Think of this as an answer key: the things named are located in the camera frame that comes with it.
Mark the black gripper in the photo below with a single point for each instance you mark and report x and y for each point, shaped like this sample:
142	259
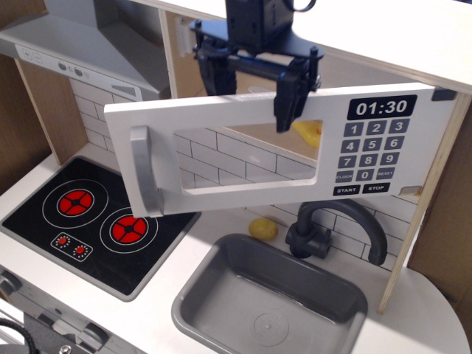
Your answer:
252	28

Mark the white toy microwave door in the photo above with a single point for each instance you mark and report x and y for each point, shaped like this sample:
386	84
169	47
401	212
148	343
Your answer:
206	153

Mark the yellow toy food in microwave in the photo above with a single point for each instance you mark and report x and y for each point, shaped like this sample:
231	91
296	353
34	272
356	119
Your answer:
310	131

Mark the wooden microwave cabinet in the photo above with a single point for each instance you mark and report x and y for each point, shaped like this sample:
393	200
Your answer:
426	41

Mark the white plastic toy knife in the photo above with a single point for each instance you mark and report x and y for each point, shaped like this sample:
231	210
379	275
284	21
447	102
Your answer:
260	90

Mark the grey range hood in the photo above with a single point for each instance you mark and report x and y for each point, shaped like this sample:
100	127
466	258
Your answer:
88	42

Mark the yellow toy potato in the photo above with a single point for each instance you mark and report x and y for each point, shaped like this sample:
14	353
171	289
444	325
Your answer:
263	229

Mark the grey plastic sink basin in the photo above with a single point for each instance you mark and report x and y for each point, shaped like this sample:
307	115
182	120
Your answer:
249	297

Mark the black toy stove top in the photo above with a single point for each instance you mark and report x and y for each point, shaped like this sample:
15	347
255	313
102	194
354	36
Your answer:
81	219

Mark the grey oven control panel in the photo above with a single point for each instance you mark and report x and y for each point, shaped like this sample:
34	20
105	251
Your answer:
30	314

